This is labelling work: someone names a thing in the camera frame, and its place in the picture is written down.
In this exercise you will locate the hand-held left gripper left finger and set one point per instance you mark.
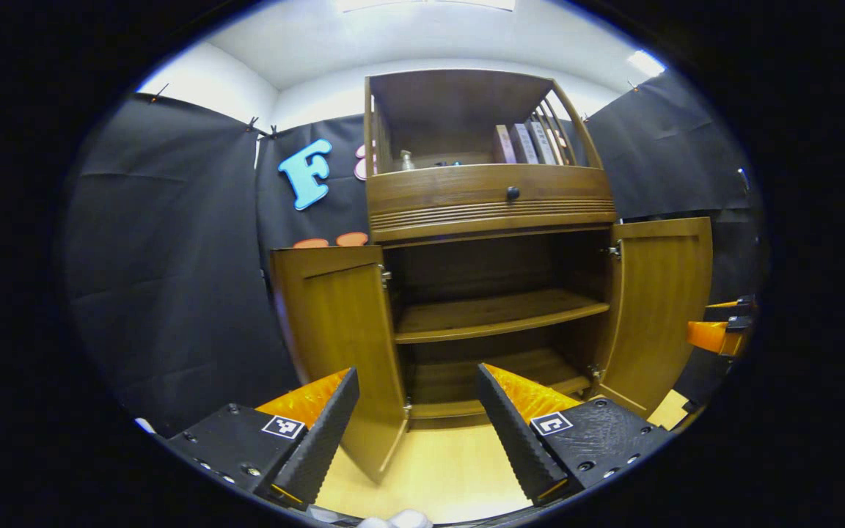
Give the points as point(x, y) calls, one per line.
point(323, 440)

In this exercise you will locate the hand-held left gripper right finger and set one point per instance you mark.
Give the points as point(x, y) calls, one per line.
point(514, 440)

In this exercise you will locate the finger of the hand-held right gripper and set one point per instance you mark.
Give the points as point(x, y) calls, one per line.
point(708, 336)
point(744, 303)

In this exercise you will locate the wooden shoe cabinet door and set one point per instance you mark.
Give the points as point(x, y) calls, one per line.
point(342, 330)
point(661, 308)

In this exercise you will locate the metal door hinge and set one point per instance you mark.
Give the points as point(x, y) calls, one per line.
point(613, 251)
point(385, 276)
point(407, 408)
point(596, 372)

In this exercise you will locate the wooden inner cabinet shelf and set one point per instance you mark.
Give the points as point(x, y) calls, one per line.
point(496, 312)

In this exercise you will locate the wooden cabinet drawer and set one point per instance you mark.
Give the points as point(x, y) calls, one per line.
point(452, 187)

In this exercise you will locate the black backdrop cloth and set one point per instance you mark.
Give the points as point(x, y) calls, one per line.
point(173, 257)

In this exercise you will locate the black drawer knob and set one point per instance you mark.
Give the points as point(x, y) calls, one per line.
point(513, 193)

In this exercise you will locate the pale grey book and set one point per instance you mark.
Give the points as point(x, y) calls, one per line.
point(542, 143)

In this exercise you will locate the small ceiling light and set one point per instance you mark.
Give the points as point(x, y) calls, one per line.
point(646, 63)

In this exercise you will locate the small clear bottle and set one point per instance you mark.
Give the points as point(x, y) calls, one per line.
point(407, 161)

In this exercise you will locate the ceiling light panel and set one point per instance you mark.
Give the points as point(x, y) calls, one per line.
point(426, 4)

